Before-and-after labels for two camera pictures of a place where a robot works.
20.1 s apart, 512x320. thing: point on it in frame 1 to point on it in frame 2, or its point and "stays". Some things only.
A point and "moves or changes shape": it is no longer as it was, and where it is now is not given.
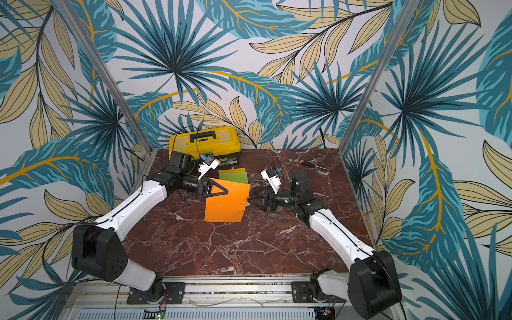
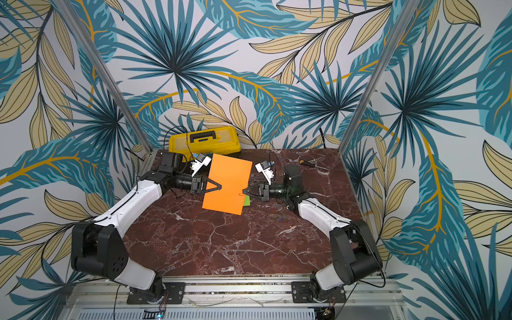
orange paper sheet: [229, 207] moves or changes shape
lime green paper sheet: [235, 177] moves or changes shape
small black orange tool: [308, 164] stays
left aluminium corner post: [67, 12] stays
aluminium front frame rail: [215, 301] stays
